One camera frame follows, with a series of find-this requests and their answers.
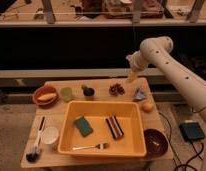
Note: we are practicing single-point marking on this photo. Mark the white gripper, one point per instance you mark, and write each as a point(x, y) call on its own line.
point(136, 65)

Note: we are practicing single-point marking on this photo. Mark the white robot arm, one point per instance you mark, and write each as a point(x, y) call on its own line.
point(156, 51)

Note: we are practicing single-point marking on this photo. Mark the dark purple bowl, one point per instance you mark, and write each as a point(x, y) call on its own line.
point(156, 143)

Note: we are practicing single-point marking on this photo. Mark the orange bowl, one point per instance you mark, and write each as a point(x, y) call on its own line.
point(41, 91)

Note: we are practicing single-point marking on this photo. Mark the blue grey crumpled cloth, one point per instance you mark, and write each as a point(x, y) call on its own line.
point(139, 95)

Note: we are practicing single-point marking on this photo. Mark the yellow lemon toy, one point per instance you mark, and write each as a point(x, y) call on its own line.
point(147, 106)

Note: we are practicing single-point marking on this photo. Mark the yellow plastic tub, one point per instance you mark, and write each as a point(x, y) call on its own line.
point(132, 144)

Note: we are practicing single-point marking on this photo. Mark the small potted cactus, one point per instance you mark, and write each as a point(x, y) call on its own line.
point(88, 92)

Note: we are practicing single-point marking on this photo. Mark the striped brown block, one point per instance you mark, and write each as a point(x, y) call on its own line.
point(114, 127)

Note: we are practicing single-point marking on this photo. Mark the green cup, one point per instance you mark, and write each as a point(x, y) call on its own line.
point(66, 94)

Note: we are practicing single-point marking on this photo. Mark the green sponge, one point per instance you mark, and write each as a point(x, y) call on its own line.
point(83, 126)

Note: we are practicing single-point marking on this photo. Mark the black pedal box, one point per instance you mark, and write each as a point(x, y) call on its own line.
point(191, 131)

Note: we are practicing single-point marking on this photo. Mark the silver fork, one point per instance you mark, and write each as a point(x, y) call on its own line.
point(98, 146)

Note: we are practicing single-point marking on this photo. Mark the yellow banana toy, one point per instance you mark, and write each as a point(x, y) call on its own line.
point(47, 97)

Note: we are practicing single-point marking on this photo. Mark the white cup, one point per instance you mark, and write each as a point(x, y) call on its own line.
point(50, 137)

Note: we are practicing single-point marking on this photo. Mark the wooden table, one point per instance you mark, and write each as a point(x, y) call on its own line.
point(54, 116)

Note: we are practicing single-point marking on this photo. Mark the black white dish brush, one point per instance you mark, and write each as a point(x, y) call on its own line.
point(33, 152)

